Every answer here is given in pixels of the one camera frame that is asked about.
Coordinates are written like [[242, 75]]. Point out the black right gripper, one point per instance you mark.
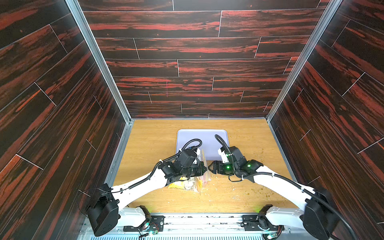
[[217, 167]]

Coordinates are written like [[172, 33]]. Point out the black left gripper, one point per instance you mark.
[[198, 164]]

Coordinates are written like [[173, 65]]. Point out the ziploc bag with pink cookies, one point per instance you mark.
[[204, 174]]

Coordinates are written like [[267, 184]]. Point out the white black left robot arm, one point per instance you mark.
[[107, 207]]

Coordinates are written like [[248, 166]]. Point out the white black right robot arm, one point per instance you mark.
[[314, 209]]

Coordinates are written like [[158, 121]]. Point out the ziploc bag with yellow cookies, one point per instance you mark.
[[189, 184]]

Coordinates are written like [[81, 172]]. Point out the lavender plastic tray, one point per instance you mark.
[[210, 145]]

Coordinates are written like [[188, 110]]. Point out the aluminium corner profile left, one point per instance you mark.
[[91, 42]]

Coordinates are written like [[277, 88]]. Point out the aluminium corner profile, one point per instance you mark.
[[320, 28], [91, 42]]

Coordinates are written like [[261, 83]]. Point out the aluminium corner profile right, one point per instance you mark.
[[320, 28]]

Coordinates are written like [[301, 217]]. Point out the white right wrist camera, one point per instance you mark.
[[225, 155]]

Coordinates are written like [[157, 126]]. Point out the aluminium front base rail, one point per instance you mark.
[[208, 226]]

